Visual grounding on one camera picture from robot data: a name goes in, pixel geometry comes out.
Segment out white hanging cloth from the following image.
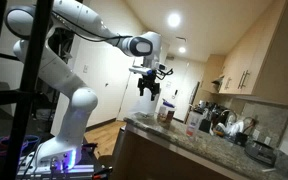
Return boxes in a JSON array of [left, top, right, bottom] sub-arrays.
[[138, 89, 162, 117]]

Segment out light wood corner cabinet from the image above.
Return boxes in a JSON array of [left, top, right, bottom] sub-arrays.
[[199, 54, 227, 95]]

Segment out orange black clamp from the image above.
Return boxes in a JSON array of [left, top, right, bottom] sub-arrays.
[[92, 166, 114, 180]]

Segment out curved metal faucet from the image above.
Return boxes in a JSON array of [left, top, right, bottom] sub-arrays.
[[216, 108, 239, 130]]

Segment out white wall outlet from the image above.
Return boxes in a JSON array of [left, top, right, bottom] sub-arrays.
[[251, 128, 261, 141]]

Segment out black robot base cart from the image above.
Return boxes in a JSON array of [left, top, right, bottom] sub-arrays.
[[15, 142, 114, 180]]

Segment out large round ceiling light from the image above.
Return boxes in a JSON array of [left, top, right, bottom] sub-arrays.
[[166, 12, 182, 29]]

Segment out black metal stand frame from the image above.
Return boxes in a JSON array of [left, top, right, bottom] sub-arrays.
[[0, 0, 55, 180]]

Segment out wooden kitchen island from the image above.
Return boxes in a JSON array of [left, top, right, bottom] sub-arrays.
[[111, 111, 288, 180]]

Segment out open transparent jar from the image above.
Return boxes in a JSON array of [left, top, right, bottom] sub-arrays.
[[185, 109, 205, 140]]

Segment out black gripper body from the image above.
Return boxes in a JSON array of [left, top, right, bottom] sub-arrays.
[[137, 73, 161, 90]]

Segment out white dishes in rack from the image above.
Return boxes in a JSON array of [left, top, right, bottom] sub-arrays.
[[213, 119, 246, 138]]

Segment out light wood upper cabinet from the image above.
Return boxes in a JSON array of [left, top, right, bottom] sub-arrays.
[[218, 0, 288, 107]]

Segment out glass jar with blue lid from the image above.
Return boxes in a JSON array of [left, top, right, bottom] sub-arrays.
[[156, 98, 177, 125]]

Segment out blue cable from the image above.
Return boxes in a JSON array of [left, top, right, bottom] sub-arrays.
[[0, 134, 41, 165]]

